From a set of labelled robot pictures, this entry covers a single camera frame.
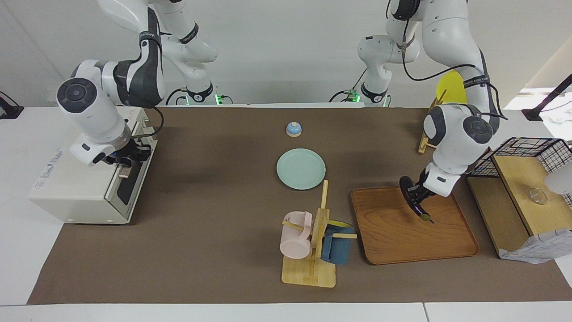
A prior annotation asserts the oven door with copper handle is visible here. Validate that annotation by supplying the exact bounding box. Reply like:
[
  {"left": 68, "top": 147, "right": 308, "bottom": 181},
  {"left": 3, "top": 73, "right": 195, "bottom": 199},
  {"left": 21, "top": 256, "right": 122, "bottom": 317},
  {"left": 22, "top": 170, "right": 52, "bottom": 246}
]
[{"left": 105, "top": 114, "right": 158, "bottom": 224}]

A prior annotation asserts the mint green plate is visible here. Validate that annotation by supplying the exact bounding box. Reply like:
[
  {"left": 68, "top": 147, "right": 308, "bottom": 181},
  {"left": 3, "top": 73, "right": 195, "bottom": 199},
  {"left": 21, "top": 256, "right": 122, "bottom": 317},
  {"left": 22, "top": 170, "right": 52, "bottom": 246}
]
[{"left": 276, "top": 148, "right": 326, "bottom": 191}]

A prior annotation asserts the white toaster oven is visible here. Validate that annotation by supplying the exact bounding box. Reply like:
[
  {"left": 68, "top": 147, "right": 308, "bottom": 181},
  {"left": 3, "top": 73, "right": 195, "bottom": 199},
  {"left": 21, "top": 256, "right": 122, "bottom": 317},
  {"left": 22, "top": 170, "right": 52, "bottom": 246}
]
[{"left": 28, "top": 106, "right": 158, "bottom": 225}]

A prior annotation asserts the brown wooden tray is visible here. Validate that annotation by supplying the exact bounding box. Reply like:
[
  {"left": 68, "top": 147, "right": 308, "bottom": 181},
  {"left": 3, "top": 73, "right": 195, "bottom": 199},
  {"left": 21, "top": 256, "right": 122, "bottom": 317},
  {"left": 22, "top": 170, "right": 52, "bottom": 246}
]
[{"left": 351, "top": 184, "right": 480, "bottom": 265}]

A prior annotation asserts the wooden plate rack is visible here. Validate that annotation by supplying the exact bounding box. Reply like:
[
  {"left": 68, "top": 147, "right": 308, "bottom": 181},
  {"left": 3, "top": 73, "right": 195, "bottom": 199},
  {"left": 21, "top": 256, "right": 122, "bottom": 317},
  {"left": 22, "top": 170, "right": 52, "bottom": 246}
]
[{"left": 418, "top": 89, "right": 447, "bottom": 155}]

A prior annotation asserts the blue mug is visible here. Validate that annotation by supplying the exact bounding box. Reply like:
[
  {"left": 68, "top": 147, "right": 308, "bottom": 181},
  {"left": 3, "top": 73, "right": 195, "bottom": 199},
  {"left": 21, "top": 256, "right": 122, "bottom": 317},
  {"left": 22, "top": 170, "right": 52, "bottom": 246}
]
[{"left": 321, "top": 220, "right": 354, "bottom": 265}]

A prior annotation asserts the brown table mat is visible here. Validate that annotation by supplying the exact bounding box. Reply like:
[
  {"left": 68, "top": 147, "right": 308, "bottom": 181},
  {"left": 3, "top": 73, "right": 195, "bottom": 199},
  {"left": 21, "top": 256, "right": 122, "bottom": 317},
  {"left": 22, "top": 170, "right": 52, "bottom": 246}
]
[{"left": 27, "top": 106, "right": 572, "bottom": 305}]

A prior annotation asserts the yellow plate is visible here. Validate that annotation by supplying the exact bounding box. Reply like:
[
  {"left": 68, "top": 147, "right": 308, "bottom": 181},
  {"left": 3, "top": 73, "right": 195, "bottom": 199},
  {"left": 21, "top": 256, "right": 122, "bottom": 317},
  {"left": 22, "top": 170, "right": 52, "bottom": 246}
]
[{"left": 436, "top": 69, "right": 468, "bottom": 106}]

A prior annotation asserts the small clear glass bowl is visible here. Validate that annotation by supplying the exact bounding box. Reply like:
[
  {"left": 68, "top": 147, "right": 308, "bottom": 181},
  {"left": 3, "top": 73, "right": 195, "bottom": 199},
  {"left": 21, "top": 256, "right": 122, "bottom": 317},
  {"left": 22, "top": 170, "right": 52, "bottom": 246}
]
[{"left": 525, "top": 187, "right": 548, "bottom": 205}]

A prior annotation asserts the white checkered cloth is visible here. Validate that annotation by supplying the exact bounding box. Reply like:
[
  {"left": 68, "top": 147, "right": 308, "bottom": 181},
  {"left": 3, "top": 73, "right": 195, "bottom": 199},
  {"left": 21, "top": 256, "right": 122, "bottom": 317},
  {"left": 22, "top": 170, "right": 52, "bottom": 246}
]
[{"left": 498, "top": 228, "right": 572, "bottom": 264}]

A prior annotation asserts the pink mug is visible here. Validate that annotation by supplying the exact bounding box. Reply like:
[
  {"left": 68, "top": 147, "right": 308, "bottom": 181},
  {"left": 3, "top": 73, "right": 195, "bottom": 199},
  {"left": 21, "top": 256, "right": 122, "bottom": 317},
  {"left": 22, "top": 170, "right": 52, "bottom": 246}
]
[{"left": 280, "top": 212, "right": 313, "bottom": 259}]

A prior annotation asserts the wooden mug rack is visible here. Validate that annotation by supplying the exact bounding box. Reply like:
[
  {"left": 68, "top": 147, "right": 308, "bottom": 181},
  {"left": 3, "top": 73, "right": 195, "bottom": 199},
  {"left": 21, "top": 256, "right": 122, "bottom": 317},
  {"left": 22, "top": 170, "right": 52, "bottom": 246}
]
[{"left": 282, "top": 180, "right": 358, "bottom": 288}]

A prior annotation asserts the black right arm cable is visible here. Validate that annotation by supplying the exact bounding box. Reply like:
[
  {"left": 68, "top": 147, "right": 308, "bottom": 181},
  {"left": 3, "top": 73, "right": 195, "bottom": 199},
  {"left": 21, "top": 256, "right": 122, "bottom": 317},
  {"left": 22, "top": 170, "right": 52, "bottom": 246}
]
[{"left": 132, "top": 105, "right": 165, "bottom": 138}]

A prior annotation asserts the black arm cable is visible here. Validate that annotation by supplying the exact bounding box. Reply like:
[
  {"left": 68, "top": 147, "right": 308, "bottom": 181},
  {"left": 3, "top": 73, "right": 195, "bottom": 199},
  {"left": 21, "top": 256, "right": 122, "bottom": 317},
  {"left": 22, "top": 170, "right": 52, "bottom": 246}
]
[
  {"left": 400, "top": 18, "right": 509, "bottom": 121},
  {"left": 132, "top": 105, "right": 165, "bottom": 138}
]

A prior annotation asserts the wire basket wooden box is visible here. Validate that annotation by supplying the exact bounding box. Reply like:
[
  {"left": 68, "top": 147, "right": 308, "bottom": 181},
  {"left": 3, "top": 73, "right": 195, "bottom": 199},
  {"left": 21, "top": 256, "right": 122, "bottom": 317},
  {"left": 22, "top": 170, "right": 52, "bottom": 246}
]
[{"left": 466, "top": 154, "right": 572, "bottom": 259}]

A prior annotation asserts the black camera stand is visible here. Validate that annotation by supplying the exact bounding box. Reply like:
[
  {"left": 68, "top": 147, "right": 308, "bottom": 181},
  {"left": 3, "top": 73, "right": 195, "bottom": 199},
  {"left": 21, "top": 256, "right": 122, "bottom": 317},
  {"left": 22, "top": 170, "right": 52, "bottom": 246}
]
[
  {"left": 0, "top": 92, "right": 24, "bottom": 119},
  {"left": 522, "top": 74, "right": 572, "bottom": 122}
]

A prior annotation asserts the black wire basket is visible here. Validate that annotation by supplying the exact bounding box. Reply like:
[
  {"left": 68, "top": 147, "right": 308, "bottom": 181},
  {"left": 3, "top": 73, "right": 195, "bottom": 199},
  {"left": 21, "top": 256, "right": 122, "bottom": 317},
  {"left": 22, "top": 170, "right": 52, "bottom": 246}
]
[{"left": 468, "top": 137, "right": 572, "bottom": 207}]

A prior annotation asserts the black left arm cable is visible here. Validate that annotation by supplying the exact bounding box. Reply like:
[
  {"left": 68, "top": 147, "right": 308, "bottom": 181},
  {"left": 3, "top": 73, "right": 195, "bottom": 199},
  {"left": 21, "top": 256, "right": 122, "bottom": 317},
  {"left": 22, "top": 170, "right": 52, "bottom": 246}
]
[{"left": 400, "top": 18, "right": 509, "bottom": 121}]

